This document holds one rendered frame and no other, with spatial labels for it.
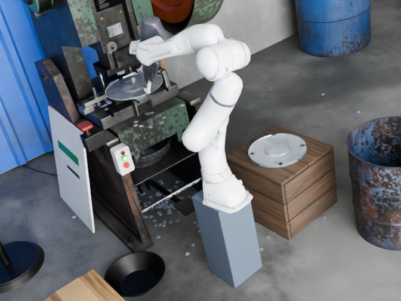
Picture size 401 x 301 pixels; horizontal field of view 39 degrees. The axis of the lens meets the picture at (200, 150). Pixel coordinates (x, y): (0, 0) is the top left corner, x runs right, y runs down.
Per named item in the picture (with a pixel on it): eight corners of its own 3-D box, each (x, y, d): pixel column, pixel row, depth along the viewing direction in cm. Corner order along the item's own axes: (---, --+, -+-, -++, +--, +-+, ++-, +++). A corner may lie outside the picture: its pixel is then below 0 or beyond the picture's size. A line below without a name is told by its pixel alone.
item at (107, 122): (179, 94, 289) (177, 83, 286) (104, 130, 271) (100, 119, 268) (151, 79, 312) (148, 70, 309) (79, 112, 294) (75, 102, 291)
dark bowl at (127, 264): (180, 282, 266) (176, 272, 262) (126, 318, 253) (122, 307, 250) (148, 252, 288) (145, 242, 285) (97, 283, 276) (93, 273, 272)
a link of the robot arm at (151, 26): (162, 64, 235) (179, 55, 240) (163, 39, 225) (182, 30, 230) (135, 41, 242) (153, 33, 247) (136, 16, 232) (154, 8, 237)
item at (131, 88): (122, 106, 258) (122, 105, 258) (95, 90, 280) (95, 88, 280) (173, 82, 270) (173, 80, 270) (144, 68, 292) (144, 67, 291)
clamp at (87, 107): (114, 101, 283) (108, 83, 277) (85, 114, 276) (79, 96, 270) (109, 98, 287) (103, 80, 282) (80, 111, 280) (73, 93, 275)
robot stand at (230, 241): (262, 266, 264) (249, 190, 241) (235, 288, 256) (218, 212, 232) (236, 250, 277) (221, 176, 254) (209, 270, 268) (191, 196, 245)
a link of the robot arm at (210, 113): (241, 98, 214) (217, 122, 202) (218, 137, 233) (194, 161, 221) (219, 80, 216) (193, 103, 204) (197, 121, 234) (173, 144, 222)
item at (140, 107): (170, 113, 272) (164, 89, 265) (145, 125, 266) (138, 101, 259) (145, 100, 290) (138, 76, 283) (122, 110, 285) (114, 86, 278)
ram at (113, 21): (141, 60, 272) (126, 0, 257) (115, 71, 266) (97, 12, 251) (125, 52, 285) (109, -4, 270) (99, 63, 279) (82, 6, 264)
